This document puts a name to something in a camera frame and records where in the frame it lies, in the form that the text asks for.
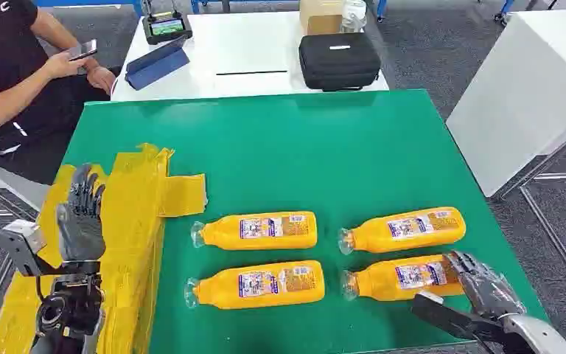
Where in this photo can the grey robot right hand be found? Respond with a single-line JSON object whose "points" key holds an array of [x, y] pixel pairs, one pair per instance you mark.
{"points": [[488, 290]]}

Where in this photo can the person's left hand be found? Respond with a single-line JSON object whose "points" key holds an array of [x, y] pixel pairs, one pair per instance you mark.
{"points": [[102, 78]]}

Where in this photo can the person's right hand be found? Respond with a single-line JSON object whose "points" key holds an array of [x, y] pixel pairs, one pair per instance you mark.
{"points": [[63, 63]]}

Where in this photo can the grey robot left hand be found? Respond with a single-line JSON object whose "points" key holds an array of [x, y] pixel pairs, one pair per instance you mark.
{"points": [[82, 234]]}

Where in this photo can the smartphone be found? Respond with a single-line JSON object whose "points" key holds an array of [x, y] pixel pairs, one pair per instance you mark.
{"points": [[85, 49]]}

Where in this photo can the orange drink bottle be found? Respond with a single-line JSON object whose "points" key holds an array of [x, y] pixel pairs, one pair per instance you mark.
{"points": [[224, 293], [380, 281], [258, 234], [376, 239]]}

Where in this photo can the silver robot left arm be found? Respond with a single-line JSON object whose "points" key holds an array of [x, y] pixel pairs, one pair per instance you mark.
{"points": [[70, 308]]}

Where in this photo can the yellow sheet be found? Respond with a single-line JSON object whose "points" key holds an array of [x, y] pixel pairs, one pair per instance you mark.
{"points": [[131, 220]]}

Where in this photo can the blue tablet case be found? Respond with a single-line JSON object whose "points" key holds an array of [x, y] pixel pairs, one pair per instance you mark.
{"points": [[158, 66]]}

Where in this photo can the person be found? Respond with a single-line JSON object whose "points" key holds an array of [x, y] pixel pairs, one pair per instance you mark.
{"points": [[4, 49]]}

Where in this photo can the black controller with screen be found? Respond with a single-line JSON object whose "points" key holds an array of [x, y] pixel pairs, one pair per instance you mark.
{"points": [[167, 28]]}

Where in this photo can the thin black strip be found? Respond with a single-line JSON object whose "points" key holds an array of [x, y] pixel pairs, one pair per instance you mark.
{"points": [[251, 73]]}

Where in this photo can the large white table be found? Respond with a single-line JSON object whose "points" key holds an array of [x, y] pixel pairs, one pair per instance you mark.
{"points": [[522, 97]]}

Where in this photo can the green mat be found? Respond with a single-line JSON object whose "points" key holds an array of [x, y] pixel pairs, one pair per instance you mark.
{"points": [[312, 156]]}

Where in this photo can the cardboard box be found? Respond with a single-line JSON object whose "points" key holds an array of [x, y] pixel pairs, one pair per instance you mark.
{"points": [[322, 22]]}

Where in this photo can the black zip case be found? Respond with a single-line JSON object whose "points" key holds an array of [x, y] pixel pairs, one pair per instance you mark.
{"points": [[339, 61]]}

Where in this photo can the clear plastic jar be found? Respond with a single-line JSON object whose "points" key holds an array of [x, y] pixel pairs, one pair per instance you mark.
{"points": [[354, 17]]}

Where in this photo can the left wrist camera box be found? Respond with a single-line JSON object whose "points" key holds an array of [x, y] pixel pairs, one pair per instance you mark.
{"points": [[22, 242]]}

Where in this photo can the blue metal frame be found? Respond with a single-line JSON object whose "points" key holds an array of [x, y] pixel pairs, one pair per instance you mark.
{"points": [[87, 2]]}

